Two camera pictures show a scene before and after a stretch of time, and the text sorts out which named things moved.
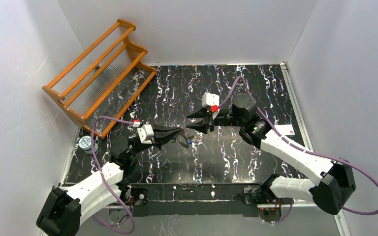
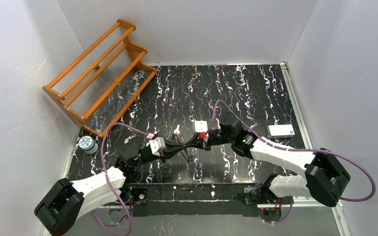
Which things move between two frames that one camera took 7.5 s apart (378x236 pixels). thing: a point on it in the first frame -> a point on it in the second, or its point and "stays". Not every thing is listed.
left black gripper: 154,137 -> 166,148
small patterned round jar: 85,143 stays
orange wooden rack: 99,85 stays
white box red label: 285,129 stays
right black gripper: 211,120 -> 205,139
